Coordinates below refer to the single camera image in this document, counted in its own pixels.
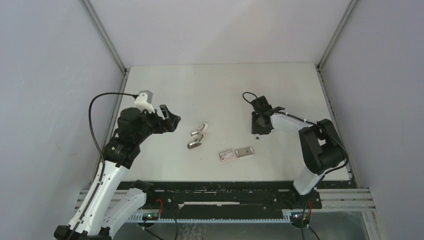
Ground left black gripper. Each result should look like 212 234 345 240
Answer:
134 104 180 144

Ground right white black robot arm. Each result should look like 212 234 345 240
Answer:
248 96 349 208

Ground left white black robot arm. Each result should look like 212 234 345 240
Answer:
53 104 181 240

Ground left green circuit board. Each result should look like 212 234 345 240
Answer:
142 213 160 222

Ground green circuit board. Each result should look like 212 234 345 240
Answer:
290 214 310 222
142 213 160 222

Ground right green circuit board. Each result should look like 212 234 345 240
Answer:
290 214 310 222

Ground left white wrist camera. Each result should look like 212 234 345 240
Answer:
134 90 156 114

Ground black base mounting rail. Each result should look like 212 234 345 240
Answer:
117 180 323 221

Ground white slotted cable duct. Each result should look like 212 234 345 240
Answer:
125 212 292 224

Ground left black camera cable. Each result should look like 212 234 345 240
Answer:
67 92 138 240

